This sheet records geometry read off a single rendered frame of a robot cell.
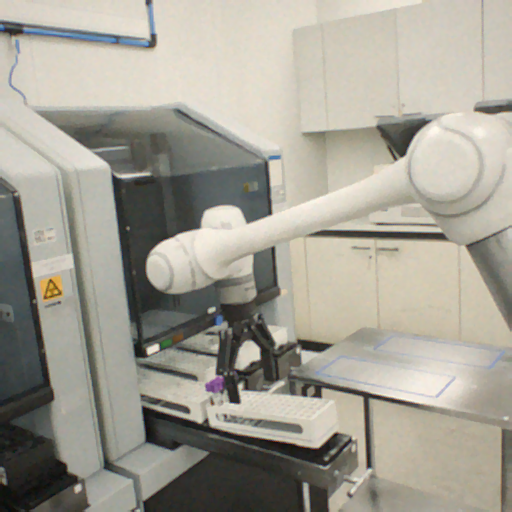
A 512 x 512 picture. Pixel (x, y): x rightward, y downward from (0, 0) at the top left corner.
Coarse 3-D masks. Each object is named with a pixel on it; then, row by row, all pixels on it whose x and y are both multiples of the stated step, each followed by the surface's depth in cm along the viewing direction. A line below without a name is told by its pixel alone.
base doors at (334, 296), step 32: (320, 256) 383; (352, 256) 369; (384, 256) 356; (416, 256) 344; (448, 256) 333; (320, 288) 388; (352, 288) 374; (384, 288) 361; (416, 288) 348; (448, 288) 337; (480, 288) 325; (320, 320) 394; (352, 320) 379; (384, 320) 365; (416, 320) 353; (448, 320) 341; (480, 320) 329
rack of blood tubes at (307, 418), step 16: (256, 400) 134; (272, 400) 133; (288, 400) 130; (304, 400) 130; (320, 400) 127; (208, 416) 135; (240, 416) 135; (256, 416) 126; (272, 416) 124; (288, 416) 121; (304, 416) 120; (320, 416) 120; (336, 416) 125; (240, 432) 130; (272, 432) 125; (288, 432) 122; (304, 432) 119; (320, 432) 119
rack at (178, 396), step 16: (144, 384) 151; (160, 384) 150; (176, 384) 149; (192, 384) 148; (144, 400) 153; (160, 400) 153; (176, 400) 141; (192, 400) 139; (208, 400) 139; (192, 416) 138
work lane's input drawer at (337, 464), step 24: (144, 408) 148; (168, 432) 142; (192, 432) 137; (216, 432) 134; (336, 432) 127; (240, 456) 129; (264, 456) 125; (288, 456) 122; (312, 456) 119; (336, 456) 120; (312, 480) 119; (336, 480) 119; (360, 480) 120
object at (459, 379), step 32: (352, 352) 173; (384, 352) 171; (416, 352) 169; (448, 352) 167; (480, 352) 165; (320, 384) 155; (352, 384) 151; (384, 384) 149; (416, 384) 147; (448, 384) 146; (480, 384) 144; (480, 416) 129; (384, 480) 199
